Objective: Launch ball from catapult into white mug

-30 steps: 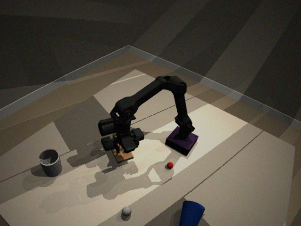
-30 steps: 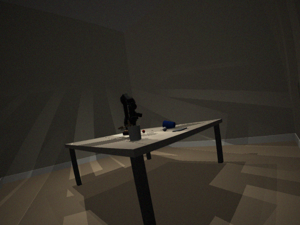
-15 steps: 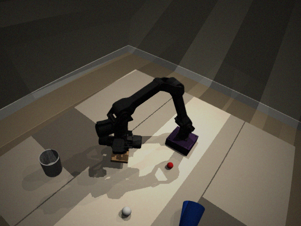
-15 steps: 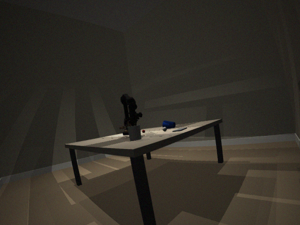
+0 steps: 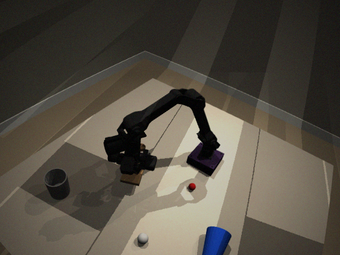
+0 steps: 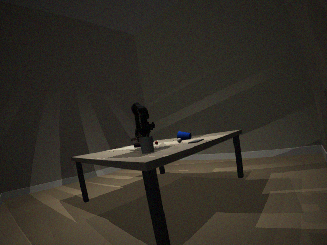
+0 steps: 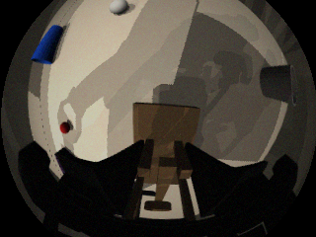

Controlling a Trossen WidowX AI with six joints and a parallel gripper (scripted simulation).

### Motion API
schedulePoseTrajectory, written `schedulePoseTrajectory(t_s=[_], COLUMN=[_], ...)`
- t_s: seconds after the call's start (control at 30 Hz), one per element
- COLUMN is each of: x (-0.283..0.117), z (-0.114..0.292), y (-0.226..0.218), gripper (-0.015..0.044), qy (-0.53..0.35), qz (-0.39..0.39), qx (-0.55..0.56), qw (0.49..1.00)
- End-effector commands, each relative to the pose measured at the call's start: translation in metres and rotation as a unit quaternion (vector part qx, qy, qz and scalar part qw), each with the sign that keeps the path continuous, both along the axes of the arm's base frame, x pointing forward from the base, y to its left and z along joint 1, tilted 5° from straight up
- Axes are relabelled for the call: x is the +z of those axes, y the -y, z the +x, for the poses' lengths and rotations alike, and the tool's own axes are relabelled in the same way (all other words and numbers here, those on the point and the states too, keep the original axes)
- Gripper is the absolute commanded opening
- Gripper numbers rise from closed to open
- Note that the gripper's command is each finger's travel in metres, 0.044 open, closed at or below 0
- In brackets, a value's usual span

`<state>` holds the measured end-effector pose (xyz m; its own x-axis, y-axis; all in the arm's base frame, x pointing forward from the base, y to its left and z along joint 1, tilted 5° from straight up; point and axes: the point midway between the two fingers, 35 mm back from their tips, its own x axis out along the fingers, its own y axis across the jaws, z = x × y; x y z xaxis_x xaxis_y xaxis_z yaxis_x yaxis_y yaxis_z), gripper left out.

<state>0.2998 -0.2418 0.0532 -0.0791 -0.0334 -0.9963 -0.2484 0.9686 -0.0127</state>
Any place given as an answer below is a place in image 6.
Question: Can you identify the dark grey cup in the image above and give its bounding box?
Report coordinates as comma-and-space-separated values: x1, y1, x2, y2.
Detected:
139, 136, 154, 154

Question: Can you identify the blue cup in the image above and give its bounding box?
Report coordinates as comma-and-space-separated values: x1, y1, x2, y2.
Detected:
177, 131, 191, 140

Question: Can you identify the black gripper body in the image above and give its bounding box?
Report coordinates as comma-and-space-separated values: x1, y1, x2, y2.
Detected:
137, 120, 153, 132

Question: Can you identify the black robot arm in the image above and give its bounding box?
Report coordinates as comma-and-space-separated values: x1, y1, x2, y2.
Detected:
131, 102, 155, 138

